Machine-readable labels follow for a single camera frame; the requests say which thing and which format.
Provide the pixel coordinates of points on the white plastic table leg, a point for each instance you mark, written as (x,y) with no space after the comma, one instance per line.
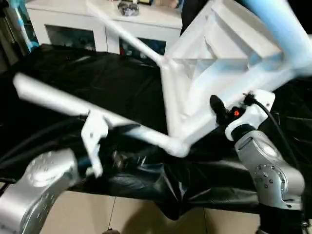
(126,36)
(280,29)
(61,97)

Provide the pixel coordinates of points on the black mat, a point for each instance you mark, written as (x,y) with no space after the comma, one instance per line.
(97,73)

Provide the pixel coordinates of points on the blue and white roll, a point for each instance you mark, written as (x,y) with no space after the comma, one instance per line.
(24,31)

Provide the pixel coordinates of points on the black backdrop cloth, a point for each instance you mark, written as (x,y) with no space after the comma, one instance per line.
(187,9)

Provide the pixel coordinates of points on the white glass-door cabinet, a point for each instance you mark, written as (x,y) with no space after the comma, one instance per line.
(73,22)

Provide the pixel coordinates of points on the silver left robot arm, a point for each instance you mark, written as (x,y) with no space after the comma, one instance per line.
(36,175)

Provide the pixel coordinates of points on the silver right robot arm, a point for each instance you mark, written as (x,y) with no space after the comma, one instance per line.
(268,170)

